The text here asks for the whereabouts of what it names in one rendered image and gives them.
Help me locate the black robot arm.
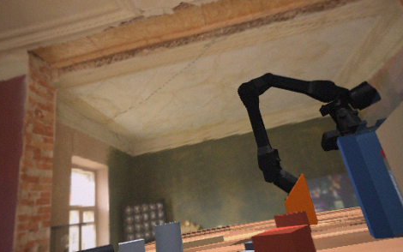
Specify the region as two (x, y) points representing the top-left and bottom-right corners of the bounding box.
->
(238, 73), (378, 194)

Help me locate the black-headed hammer with wooden handle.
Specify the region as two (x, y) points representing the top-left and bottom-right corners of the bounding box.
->
(76, 244), (114, 252)

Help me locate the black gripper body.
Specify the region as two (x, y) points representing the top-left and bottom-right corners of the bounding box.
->
(321, 110), (362, 151)

